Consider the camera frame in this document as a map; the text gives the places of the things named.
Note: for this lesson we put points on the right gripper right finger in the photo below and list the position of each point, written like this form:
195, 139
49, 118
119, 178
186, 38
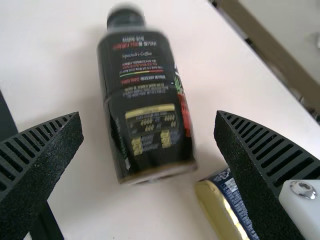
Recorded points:
255, 162

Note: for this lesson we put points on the dark coffee bottle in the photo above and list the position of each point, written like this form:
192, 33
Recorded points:
145, 100

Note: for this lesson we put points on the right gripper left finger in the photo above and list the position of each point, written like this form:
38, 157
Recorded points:
37, 162

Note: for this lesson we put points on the rectangular tin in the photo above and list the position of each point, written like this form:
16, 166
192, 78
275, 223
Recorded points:
225, 210

